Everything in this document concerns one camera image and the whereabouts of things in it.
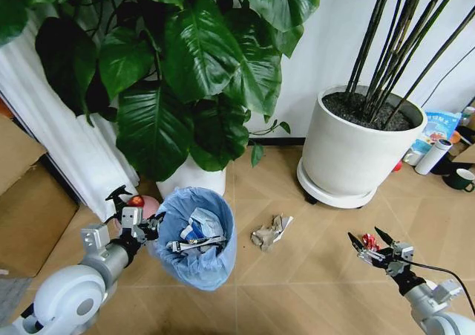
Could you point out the brown cardboard box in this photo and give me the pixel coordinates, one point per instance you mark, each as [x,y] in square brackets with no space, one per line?
[33,208]

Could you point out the black white flat wrapper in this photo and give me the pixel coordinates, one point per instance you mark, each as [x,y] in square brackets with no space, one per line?
[193,245]

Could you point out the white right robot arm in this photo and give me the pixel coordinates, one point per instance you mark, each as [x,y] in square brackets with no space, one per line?
[441,312]

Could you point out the crumpled brown paper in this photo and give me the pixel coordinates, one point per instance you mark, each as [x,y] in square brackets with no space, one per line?
[269,234]

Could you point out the large white round planter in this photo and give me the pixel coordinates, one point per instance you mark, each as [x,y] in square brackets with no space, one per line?
[352,156]

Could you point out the large green leafy plant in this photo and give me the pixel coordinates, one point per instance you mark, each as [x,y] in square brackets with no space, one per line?
[193,60]

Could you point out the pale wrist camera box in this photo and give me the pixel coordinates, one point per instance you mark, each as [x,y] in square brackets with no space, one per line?
[132,217]
[406,254]

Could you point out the small white cup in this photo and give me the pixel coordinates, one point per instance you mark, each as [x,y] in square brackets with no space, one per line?
[411,158]

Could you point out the red wrapper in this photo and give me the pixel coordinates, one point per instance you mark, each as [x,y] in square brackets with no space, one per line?
[369,241]

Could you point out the dark green mug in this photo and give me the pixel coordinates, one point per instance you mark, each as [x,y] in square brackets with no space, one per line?
[458,181]

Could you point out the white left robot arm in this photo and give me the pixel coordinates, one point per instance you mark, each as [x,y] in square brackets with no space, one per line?
[70,290]

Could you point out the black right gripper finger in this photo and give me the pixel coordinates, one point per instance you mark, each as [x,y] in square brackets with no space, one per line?
[384,238]
[359,247]

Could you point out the small red object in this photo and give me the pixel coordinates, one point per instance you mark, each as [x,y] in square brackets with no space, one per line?
[398,166]

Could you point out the blue printed plastic bag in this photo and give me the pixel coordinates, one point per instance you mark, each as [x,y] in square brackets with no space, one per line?
[436,130]

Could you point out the crumpled white blue paper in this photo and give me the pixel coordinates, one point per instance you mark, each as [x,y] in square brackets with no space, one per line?
[205,221]

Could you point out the trash bin with blue bag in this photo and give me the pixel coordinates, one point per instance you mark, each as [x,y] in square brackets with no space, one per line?
[208,268]

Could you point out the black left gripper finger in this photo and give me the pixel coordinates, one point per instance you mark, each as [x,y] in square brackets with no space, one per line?
[150,236]
[156,220]

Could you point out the dark bamboo stem plant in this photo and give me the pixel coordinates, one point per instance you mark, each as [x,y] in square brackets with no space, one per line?
[382,52]

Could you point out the white ribbed curtain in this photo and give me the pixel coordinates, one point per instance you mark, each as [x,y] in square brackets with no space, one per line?
[70,134]

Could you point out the white thermos bottle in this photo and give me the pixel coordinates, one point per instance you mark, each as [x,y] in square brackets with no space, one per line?
[432,157]

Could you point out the pink red ball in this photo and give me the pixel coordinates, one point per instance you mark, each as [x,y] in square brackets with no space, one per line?
[148,205]

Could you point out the white wheeled planter saucer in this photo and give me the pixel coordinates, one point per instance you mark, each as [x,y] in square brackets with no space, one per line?
[334,197]

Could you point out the small white plant pot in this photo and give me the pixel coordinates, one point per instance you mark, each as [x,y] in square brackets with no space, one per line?
[196,182]

